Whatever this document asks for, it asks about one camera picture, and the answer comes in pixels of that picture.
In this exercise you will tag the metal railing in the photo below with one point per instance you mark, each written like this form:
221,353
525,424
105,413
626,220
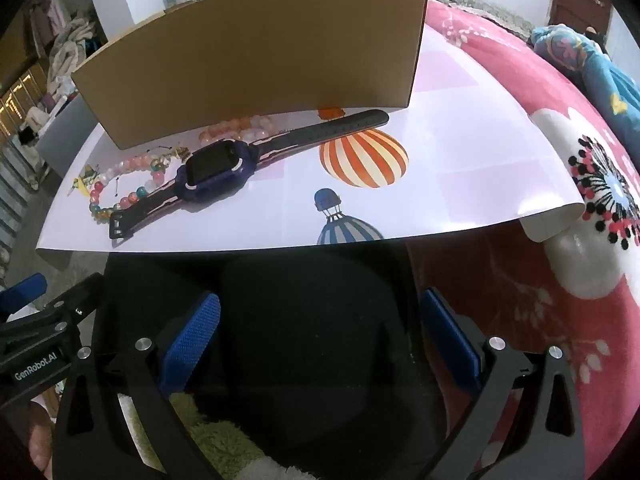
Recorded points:
15,170

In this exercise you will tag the pile of pale clothes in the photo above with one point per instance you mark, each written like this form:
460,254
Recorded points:
70,50

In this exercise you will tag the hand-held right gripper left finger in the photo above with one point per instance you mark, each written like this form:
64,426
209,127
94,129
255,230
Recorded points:
192,335

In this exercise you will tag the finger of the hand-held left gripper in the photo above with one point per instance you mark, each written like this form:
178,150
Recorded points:
82,295
27,287

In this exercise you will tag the person's left hand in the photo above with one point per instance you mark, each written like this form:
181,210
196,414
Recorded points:
40,440

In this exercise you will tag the hanging pink clothes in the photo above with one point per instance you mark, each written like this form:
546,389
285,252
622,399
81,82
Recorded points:
50,10

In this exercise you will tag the green fluffy cloth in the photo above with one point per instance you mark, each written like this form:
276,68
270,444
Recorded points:
215,440

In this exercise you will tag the white fluffy cloth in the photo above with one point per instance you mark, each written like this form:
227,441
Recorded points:
280,470

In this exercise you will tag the blue patterned quilt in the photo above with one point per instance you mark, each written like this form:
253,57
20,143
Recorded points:
600,75

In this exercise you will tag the pink floral blanket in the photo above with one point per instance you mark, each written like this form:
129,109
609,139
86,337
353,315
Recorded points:
500,270

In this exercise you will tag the dark blue smartwatch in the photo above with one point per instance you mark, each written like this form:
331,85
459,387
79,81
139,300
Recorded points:
215,165

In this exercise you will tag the grey storage bin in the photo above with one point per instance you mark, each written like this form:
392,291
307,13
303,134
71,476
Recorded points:
65,135

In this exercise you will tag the brown cardboard box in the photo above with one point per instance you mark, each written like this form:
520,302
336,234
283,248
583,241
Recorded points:
250,60

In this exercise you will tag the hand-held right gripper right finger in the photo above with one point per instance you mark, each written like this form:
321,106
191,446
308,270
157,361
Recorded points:
450,340

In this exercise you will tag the grey green patterned bedcover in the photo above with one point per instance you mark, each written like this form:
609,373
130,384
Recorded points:
480,5

